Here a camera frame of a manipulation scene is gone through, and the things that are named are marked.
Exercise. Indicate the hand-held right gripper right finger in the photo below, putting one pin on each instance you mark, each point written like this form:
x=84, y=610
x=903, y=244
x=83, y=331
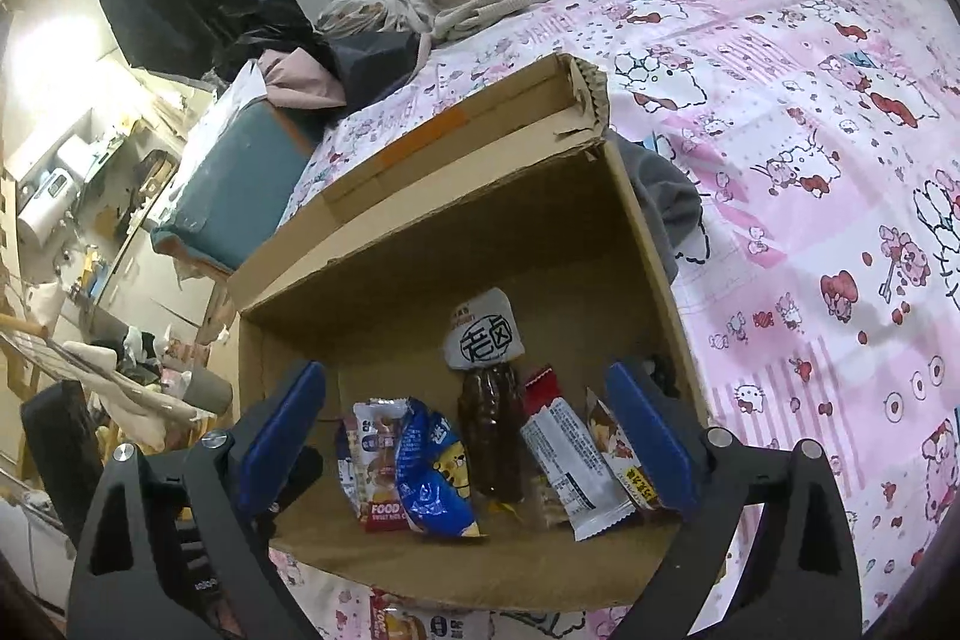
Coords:
x=652, y=437

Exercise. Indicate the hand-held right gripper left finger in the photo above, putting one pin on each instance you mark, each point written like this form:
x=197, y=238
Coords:
x=281, y=430

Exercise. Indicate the brown cartoon snack packet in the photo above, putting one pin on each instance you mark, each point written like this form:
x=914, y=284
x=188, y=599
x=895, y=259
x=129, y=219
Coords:
x=619, y=452

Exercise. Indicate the red and white snack packet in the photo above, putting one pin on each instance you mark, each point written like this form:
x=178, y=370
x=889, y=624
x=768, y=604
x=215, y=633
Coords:
x=409, y=623
x=375, y=460

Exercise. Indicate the clear packet of tan snack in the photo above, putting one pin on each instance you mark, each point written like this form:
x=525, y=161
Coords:
x=546, y=501

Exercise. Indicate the blue crinkled snack packet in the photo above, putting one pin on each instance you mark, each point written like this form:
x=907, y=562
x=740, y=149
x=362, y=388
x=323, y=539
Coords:
x=435, y=479

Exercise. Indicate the brown snack packet white label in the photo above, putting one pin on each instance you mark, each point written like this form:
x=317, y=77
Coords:
x=491, y=430

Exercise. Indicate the cardboard box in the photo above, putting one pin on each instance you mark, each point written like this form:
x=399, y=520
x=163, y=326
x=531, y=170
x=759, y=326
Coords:
x=450, y=250

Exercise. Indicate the grey bin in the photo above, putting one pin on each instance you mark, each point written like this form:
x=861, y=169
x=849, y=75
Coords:
x=208, y=389

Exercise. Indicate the grey cloth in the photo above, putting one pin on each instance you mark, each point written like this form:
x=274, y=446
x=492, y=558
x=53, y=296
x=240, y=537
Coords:
x=664, y=197

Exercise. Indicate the teal mattress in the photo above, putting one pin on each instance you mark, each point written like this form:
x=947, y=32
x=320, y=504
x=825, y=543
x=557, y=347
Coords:
x=225, y=190

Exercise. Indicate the white appliance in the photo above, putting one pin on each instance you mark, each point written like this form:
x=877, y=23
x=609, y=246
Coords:
x=43, y=205

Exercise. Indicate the pink cloth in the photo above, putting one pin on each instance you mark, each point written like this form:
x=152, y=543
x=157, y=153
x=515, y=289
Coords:
x=300, y=81

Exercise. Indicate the dark cloth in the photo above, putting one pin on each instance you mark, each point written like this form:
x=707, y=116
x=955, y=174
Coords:
x=375, y=66

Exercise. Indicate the pink printed blanket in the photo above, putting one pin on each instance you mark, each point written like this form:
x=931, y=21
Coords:
x=787, y=85

